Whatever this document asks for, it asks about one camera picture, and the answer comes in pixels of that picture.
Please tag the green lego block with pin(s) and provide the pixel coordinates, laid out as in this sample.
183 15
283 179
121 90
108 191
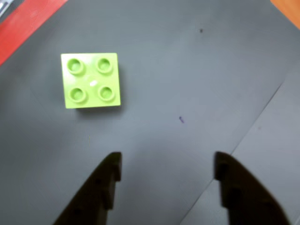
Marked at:
90 80

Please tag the dark grey mat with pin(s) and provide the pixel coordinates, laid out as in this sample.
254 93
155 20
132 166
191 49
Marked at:
175 70
269 152

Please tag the transparent plastic box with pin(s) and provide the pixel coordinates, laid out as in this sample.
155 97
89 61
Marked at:
3 7

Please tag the red tape strip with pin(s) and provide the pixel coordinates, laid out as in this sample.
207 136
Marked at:
25 25

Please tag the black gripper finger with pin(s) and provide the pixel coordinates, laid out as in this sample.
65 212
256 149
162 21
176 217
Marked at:
93 194
248 199

